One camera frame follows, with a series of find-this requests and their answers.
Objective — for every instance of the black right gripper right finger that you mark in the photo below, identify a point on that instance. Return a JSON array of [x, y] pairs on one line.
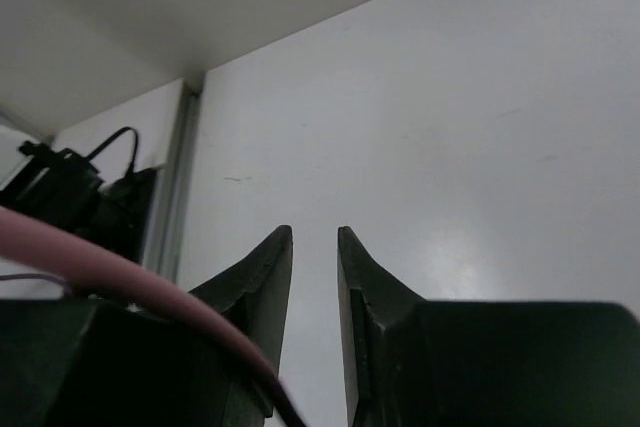
[[409, 361]]

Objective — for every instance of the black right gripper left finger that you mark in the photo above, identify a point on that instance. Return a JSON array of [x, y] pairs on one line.
[[252, 295]]

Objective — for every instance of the pink headphones with cable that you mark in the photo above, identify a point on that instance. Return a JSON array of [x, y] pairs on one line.
[[30, 242]]

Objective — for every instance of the aluminium rail right side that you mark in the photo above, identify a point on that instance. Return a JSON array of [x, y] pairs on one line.
[[167, 212]]

